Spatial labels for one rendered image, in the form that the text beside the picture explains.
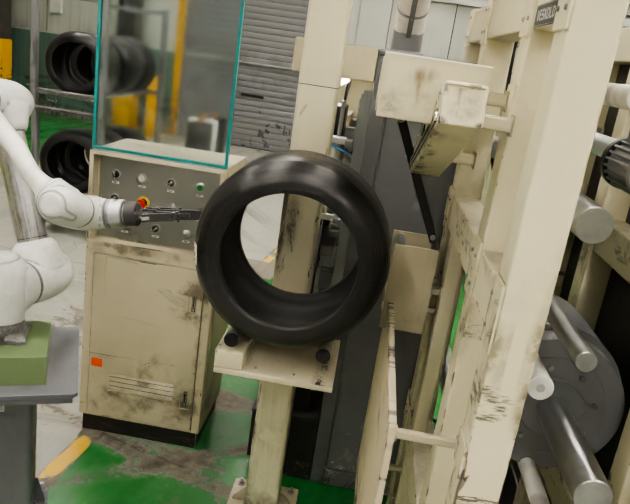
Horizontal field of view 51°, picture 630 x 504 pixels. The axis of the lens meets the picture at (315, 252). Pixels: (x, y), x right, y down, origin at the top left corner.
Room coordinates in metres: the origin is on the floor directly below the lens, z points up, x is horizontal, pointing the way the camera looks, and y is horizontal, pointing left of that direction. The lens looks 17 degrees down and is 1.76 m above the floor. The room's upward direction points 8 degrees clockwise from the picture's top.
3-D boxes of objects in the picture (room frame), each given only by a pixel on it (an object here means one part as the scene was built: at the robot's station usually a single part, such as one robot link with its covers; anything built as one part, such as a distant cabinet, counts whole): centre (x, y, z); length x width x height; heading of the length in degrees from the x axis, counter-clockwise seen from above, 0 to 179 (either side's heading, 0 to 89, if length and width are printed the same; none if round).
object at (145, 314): (2.77, 0.66, 0.63); 0.56 x 0.41 x 1.27; 86
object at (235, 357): (2.01, 0.20, 0.83); 0.36 x 0.09 x 0.06; 176
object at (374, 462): (1.75, -0.25, 0.65); 0.90 x 0.02 x 0.70; 176
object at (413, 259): (2.19, -0.33, 1.05); 0.20 x 0.15 x 0.30; 176
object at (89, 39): (5.89, 2.04, 0.96); 1.36 x 0.71 x 1.92; 170
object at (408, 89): (1.85, -0.23, 1.71); 0.61 x 0.25 x 0.15; 176
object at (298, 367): (2.00, 0.06, 0.80); 0.37 x 0.36 x 0.02; 86
